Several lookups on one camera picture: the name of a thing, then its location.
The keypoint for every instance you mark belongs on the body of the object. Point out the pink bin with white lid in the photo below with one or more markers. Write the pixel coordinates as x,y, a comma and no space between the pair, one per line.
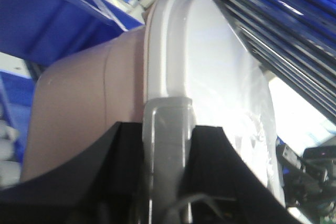
186,48

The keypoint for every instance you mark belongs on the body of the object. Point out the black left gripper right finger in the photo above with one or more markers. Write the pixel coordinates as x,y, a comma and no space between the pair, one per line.
215,169

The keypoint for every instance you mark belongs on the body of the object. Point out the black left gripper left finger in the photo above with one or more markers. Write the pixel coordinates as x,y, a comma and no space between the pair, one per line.
99,185

